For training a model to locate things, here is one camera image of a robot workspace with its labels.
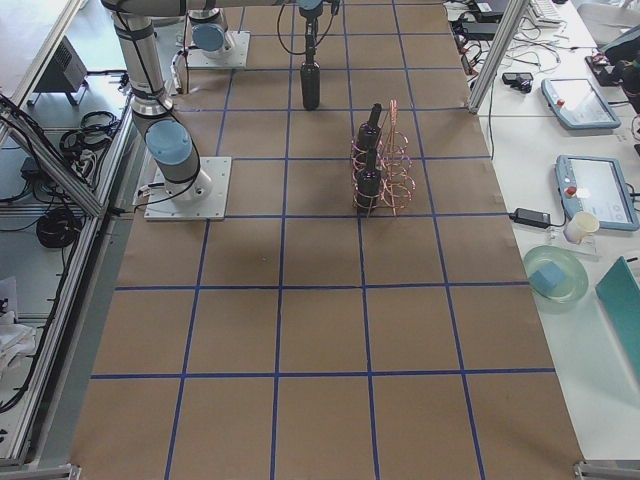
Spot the dark bottle in rack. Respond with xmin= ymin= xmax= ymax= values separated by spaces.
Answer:
xmin=355 ymin=147 xmax=382 ymax=215
xmin=353 ymin=103 xmax=382 ymax=167

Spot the small black power adapter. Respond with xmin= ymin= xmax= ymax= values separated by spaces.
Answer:
xmin=509 ymin=208 xmax=551 ymax=229

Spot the white paper cup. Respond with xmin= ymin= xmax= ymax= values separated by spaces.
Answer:
xmin=563 ymin=211 xmax=600 ymax=244

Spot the near blue teach pendant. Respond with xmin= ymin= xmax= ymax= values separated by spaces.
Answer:
xmin=555 ymin=155 xmax=639 ymax=231

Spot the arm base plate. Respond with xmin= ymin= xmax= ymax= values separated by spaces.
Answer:
xmin=143 ymin=157 xmax=232 ymax=221
xmin=187 ymin=31 xmax=250 ymax=70

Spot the blue teach pendant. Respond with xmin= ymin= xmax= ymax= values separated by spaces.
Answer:
xmin=540 ymin=78 xmax=621 ymax=130
xmin=555 ymin=155 xmax=639 ymax=231

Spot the far blue teach pendant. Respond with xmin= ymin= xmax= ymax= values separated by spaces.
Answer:
xmin=540 ymin=78 xmax=621 ymax=130

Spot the white crumpled cloth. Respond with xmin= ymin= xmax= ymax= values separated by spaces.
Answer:
xmin=0 ymin=277 xmax=37 ymax=381

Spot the green glass plate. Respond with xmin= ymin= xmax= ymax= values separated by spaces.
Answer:
xmin=523 ymin=245 xmax=589 ymax=312

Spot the aluminium frame post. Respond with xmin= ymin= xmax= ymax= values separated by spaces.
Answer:
xmin=467 ymin=0 xmax=528 ymax=114

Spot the copper wire wine rack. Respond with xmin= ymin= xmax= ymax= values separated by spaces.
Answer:
xmin=351 ymin=98 xmax=416 ymax=216

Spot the black power brick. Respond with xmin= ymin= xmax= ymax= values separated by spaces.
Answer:
xmin=461 ymin=22 xmax=499 ymax=41

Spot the dark glass wine bottle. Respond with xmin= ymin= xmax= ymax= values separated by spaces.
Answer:
xmin=300 ymin=59 xmax=320 ymax=111

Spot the teal board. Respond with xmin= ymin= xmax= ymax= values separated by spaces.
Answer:
xmin=595 ymin=255 xmax=639 ymax=380

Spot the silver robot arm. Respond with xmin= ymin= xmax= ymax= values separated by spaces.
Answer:
xmin=188 ymin=8 xmax=234 ymax=58
xmin=102 ymin=1 xmax=276 ymax=198

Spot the blue foam cube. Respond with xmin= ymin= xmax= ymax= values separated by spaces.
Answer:
xmin=528 ymin=261 xmax=567 ymax=296

